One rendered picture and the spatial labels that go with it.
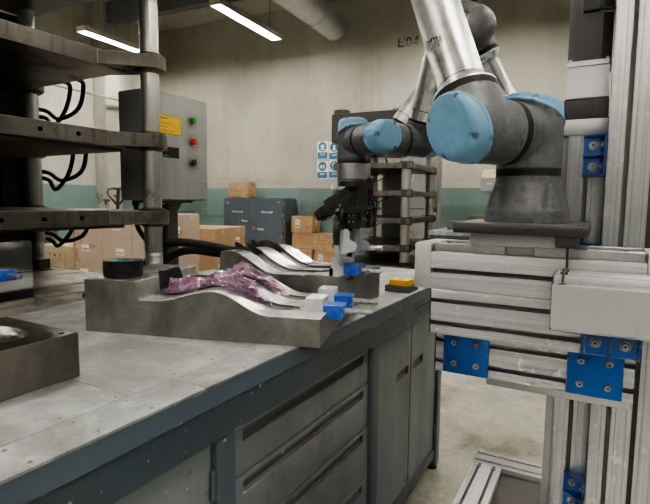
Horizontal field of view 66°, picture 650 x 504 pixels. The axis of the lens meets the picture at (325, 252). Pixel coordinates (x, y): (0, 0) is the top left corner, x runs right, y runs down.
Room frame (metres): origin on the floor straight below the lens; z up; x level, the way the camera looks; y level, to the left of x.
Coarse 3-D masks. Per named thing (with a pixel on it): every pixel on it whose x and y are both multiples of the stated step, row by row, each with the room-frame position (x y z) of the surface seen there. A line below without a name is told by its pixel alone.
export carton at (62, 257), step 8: (48, 248) 5.76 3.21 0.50; (56, 248) 5.71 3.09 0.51; (64, 248) 5.66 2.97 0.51; (72, 248) 5.62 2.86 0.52; (48, 256) 5.74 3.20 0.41; (56, 256) 5.69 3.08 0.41; (64, 256) 5.65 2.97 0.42; (72, 256) 5.62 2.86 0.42; (56, 264) 5.68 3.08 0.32; (64, 264) 5.65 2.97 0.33; (72, 264) 5.62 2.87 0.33
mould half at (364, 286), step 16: (224, 256) 1.38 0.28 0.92; (240, 256) 1.36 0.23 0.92; (256, 256) 1.38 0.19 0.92; (272, 256) 1.43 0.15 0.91; (304, 256) 1.54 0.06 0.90; (208, 272) 1.47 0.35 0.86; (272, 272) 1.31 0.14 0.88; (288, 272) 1.32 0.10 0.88; (304, 272) 1.31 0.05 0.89; (320, 272) 1.28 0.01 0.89; (304, 288) 1.25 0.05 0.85; (352, 288) 1.28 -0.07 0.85; (368, 288) 1.37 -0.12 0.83
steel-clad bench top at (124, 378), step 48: (384, 288) 1.57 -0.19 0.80; (96, 336) 0.98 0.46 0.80; (144, 336) 0.98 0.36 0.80; (96, 384) 0.72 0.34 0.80; (144, 384) 0.72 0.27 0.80; (192, 384) 0.72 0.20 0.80; (0, 432) 0.56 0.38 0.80; (48, 432) 0.56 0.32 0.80; (96, 432) 0.56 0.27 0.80; (0, 480) 0.46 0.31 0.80
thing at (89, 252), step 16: (192, 224) 5.26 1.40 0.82; (80, 240) 5.24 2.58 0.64; (96, 240) 5.15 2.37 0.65; (112, 240) 5.07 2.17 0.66; (128, 240) 4.99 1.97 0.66; (80, 256) 5.24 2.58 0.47; (96, 256) 5.15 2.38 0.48; (112, 256) 5.08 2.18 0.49; (128, 256) 5.00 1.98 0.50; (144, 256) 4.93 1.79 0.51; (192, 256) 5.26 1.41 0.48; (96, 272) 5.16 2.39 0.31
